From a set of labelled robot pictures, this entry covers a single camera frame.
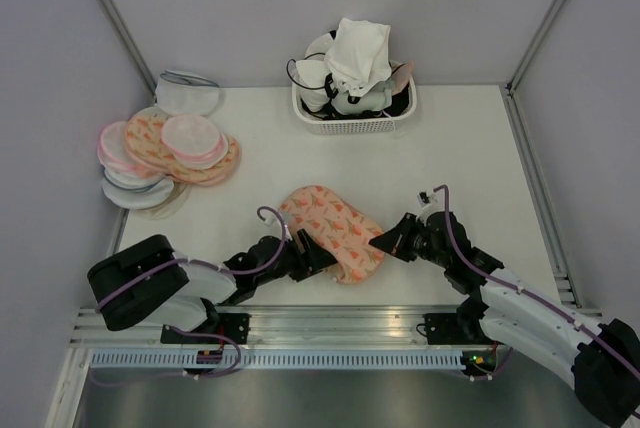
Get right aluminium frame post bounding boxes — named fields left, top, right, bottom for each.
left=504, top=0, right=599, bottom=94

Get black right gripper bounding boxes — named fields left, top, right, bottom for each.
left=369, top=213, right=449, bottom=269

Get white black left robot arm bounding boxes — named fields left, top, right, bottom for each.
left=87, top=230, right=337, bottom=344

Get cream laundry bag bottom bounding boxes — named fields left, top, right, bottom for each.
left=136, top=183, right=192, bottom=220

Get white mesh bag at wall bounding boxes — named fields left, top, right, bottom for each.
left=155, top=70, right=221, bottom=116

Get white grey-trimmed laundry bag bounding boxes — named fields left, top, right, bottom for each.
left=101, top=168, right=174, bottom=210

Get white perforated plastic basket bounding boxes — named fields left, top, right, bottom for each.
left=291, top=78, right=417, bottom=135

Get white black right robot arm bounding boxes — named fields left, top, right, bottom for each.
left=369, top=212, right=639, bottom=427

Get clothes pile in basket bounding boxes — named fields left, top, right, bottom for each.
left=285, top=18, right=414, bottom=122

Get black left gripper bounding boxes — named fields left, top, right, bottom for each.
left=255, top=228, right=340, bottom=287

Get pink-trimmed bag far left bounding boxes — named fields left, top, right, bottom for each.
left=97, top=121, right=142, bottom=173

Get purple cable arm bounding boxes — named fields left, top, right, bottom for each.
left=432, top=184, right=640, bottom=384
left=94, top=205, right=289, bottom=314

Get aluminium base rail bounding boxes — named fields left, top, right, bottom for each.
left=69, top=305, right=455, bottom=349

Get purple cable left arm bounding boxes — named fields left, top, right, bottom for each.
left=94, top=205, right=289, bottom=314

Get stacked peach tulip laundry bags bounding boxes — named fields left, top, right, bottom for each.
left=124, top=107, right=241, bottom=186

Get left aluminium frame post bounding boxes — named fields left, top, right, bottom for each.
left=96, top=0, right=156, bottom=95

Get white slotted cable duct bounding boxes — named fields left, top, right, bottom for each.
left=90, top=349, right=465, bottom=371

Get peach tulip-print laundry bag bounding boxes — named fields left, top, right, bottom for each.
left=280, top=185, right=385, bottom=285

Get aluminium frame post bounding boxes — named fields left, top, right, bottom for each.
left=504, top=0, right=599, bottom=94
left=96, top=0, right=156, bottom=95

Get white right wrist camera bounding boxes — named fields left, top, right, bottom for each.
left=417, top=191, right=441, bottom=216

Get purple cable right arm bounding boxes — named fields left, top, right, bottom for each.
left=432, top=184, right=640, bottom=384

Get white pink-trimmed round laundry bag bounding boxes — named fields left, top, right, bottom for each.
left=161, top=114, right=228, bottom=170

